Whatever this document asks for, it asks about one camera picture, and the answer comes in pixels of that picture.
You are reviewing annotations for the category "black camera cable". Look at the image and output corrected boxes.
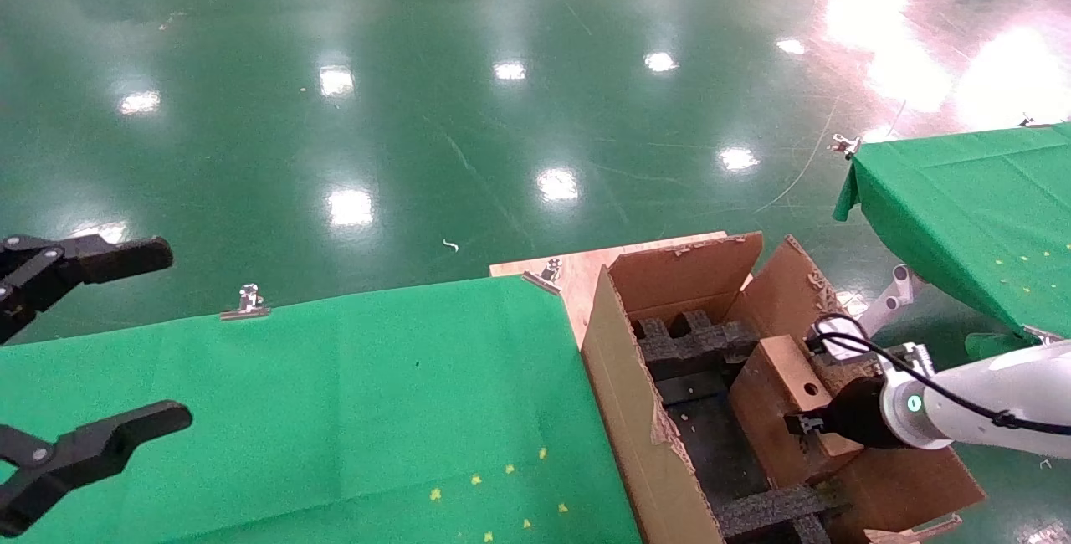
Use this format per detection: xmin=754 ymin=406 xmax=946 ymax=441
xmin=810 ymin=312 xmax=1071 ymax=434

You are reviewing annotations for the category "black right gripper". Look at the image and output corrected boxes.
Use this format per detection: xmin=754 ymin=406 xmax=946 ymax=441
xmin=784 ymin=375 xmax=894 ymax=454

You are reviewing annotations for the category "open brown cardboard carton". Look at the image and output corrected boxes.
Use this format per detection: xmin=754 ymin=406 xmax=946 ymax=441
xmin=580 ymin=230 xmax=986 ymax=544

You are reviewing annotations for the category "silver camera mount bracket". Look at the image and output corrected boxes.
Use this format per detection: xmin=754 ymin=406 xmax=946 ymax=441
xmin=870 ymin=343 xmax=934 ymax=382

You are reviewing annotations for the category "green side table cloth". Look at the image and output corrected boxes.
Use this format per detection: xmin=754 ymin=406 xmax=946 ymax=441
xmin=833 ymin=121 xmax=1071 ymax=361

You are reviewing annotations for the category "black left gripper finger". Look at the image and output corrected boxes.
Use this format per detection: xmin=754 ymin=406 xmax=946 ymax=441
xmin=0 ymin=234 xmax=174 ymax=344
xmin=0 ymin=400 xmax=193 ymax=538

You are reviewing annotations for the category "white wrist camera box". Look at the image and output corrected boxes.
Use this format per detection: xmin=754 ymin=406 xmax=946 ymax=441
xmin=816 ymin=316 xmax=875 ymax=361

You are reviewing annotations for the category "silver metal table leg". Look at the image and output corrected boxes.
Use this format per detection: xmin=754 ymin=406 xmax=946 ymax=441
xmin=853 ymin=264 xmax=925 ymax=336

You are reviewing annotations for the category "large green tablecloth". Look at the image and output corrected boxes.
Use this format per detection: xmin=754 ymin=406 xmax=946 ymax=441
xmin=0 ymin=275 xmax=641 ymax=544

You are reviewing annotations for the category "small brown cardboard box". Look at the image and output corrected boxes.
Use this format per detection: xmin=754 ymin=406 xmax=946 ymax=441
xmin=728 ymin=335 xmax=867 ymax=486

